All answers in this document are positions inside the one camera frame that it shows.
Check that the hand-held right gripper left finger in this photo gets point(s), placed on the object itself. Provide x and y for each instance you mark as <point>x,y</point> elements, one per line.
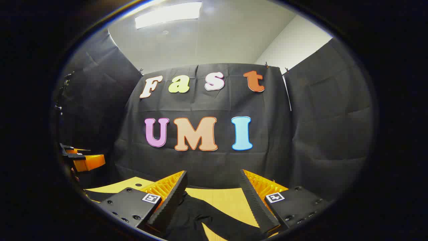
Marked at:
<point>170,204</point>

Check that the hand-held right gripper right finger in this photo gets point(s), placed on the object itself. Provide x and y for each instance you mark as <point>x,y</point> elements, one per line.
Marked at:
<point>257,204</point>

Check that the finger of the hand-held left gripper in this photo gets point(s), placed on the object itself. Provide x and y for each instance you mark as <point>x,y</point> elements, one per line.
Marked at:
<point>90,162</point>
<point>75,149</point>

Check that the black button jacket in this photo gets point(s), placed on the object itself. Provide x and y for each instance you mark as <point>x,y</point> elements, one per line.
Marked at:
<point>190,217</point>

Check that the black backdrop cloth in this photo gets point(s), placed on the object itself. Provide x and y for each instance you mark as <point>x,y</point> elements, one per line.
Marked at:
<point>207,167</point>

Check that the ceiling light panel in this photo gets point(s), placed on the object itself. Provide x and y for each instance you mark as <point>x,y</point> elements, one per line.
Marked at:
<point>167,15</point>

